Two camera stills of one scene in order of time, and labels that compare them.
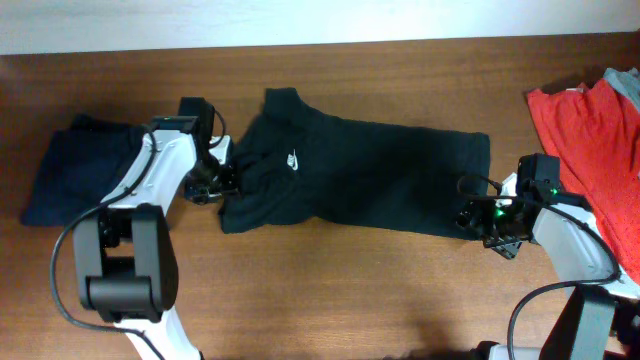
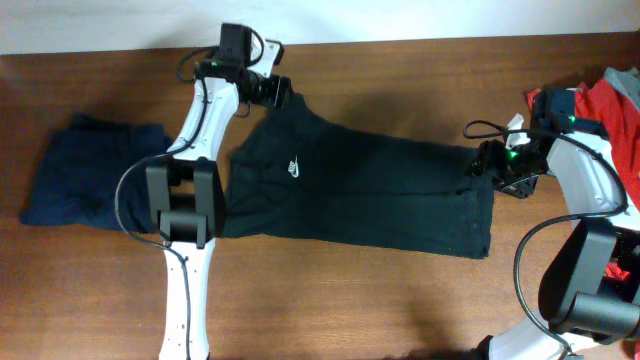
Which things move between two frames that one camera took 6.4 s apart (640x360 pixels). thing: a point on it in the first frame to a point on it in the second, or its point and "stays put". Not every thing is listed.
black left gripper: (229, 185) to (276, 93)
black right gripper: (476, 213) to (488, 160)
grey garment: (627, 82) stays put
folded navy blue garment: (83, 163) stays put
